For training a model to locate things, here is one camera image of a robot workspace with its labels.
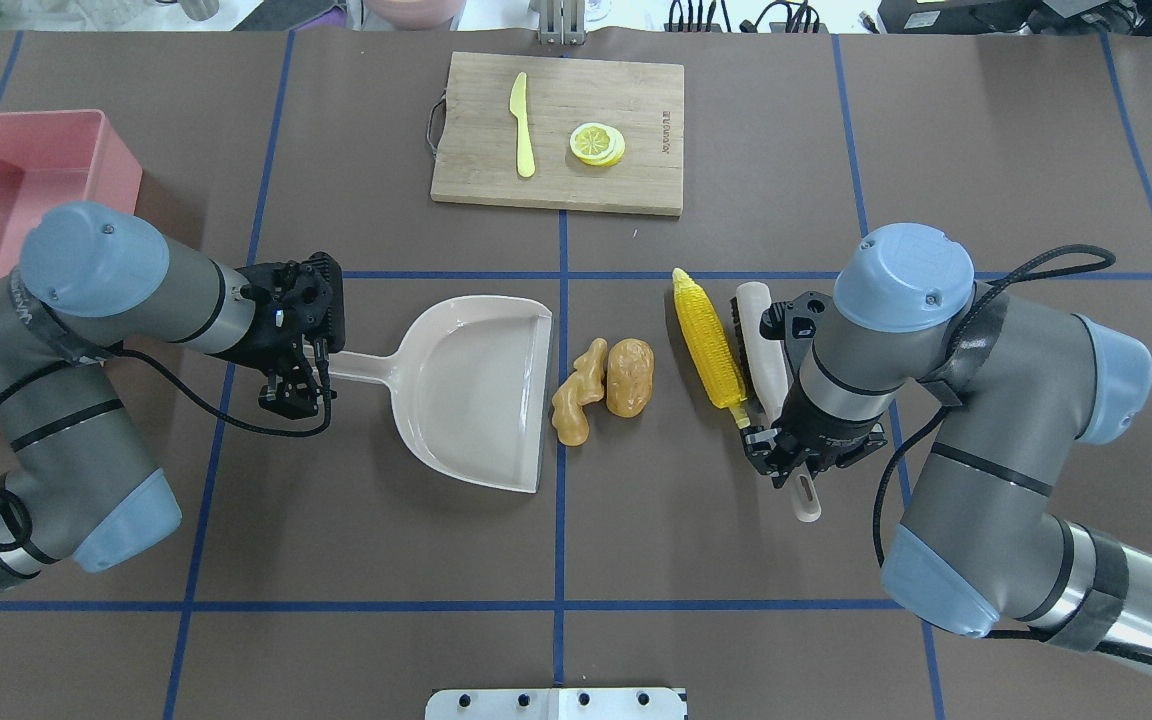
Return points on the black power strip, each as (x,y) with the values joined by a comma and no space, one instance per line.
(697,17)

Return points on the pink plastic bin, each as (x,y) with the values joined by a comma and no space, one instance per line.
(51,157)

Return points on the toy ginger root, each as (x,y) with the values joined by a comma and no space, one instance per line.
(584,386)

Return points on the yellow toy lemon slice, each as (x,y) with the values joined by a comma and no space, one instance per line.
(597,145)

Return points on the pink bowl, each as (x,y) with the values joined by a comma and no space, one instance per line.
(415,14)

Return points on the wooden cutting board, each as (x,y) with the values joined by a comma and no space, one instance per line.
(475,156)

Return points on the beige plastic dustpan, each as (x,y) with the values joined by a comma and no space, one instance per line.
(468,388)

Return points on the yellow plastic knife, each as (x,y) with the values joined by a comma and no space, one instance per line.
(518,105)

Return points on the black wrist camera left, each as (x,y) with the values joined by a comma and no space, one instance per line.
(309,301)

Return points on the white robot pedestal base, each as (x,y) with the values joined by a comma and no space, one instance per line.
(559,703)

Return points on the toy potato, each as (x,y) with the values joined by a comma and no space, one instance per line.
(629,377)

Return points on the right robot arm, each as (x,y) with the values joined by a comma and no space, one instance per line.
(962,526)

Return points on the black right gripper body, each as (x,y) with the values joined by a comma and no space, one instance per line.
(829,437)

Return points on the beige hand brush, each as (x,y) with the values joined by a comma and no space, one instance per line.
(771,370)

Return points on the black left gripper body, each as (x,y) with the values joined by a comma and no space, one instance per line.
(264,340)

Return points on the yellow toy corn cob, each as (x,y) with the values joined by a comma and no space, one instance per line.
(709,348)

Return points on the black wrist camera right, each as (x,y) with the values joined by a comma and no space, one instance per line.
(795,320)

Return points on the aluminium frame post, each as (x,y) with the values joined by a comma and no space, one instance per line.
(561,22)

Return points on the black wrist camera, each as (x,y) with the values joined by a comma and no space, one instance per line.
(309,301)
(795,320)

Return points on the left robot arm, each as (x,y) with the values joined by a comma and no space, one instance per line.
(77,481)

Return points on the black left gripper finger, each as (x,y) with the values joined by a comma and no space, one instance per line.
(299,390)

